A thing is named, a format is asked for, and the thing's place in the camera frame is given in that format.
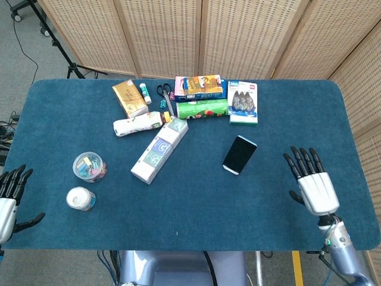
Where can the white floral fabric pouch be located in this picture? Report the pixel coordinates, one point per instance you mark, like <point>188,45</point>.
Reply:
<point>132,125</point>

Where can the colourful cartoon picture box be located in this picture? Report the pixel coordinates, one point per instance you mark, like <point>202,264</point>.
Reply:
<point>199,84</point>

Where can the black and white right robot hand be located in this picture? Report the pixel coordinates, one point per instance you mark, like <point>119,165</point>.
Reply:
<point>318,193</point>

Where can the black tripod stand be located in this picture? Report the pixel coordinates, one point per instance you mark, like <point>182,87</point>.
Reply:
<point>73,69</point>

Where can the metal table leg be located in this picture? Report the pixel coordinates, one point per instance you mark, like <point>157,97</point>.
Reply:
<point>258,268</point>

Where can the green cartoon cylinder case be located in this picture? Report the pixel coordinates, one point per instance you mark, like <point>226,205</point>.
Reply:
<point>202,109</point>

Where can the woven wooden folding screen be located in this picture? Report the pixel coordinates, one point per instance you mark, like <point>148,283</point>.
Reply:
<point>166,35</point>

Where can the black wheeled stand base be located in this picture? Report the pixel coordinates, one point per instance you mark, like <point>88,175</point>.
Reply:
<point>17,16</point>

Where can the blue flat box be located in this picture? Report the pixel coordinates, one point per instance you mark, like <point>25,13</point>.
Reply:
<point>208,96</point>

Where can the black smartphone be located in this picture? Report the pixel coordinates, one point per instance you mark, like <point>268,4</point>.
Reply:
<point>240,153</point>

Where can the long white box blue squares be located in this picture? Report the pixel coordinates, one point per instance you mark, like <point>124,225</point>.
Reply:
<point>159,149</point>

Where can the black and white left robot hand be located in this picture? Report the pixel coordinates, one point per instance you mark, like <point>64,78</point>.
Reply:
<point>6,214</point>

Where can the tea bottle with yellow cap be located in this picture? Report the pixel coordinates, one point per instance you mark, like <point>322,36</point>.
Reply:
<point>159,119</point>

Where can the gold tissue pack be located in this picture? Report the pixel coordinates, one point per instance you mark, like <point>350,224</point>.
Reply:
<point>129,96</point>

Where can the blue table mat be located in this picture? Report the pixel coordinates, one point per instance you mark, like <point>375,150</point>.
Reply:
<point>193,208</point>

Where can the blue-grey robot torso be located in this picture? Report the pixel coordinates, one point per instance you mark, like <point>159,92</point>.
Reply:
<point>178,268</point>

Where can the white lidded jar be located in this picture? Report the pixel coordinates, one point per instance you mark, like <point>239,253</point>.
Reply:
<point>78,199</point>

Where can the clear jar of binder clips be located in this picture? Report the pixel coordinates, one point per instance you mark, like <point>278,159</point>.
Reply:
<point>89,167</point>

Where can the correction tape blister pack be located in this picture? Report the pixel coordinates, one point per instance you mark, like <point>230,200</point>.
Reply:
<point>242,99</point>

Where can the teal binder clip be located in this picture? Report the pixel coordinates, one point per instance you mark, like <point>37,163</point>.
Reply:
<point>162,103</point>

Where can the white glue stick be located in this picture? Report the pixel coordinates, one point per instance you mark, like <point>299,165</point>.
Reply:
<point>145,93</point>

